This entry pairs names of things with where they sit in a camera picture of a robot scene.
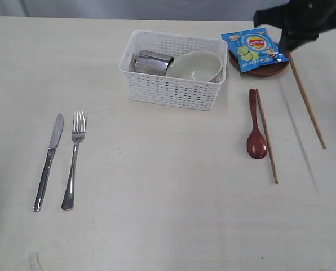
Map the blue Lay's chips bag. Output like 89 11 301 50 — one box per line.
221 27 289 73

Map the brown round plate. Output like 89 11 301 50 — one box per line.
228 47 289 77

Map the white curtain backdrop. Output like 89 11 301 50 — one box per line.
0 0 284 21

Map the brown wooden chopstick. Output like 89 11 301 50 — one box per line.
285 51 327 150
255 88 278 184

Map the grey speckled ceramic bowl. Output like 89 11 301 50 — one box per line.
166 50 223 82

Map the silver metal table knife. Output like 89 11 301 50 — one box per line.
33 114 64 212

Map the silver metal fork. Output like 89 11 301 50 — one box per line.
61 111 87 211

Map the red-brown wooden spoon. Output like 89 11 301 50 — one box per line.
246 89 267 159

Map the white perforated plastic basket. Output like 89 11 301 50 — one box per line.
118 29 228 110

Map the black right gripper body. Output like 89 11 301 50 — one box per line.
253 0 336 53

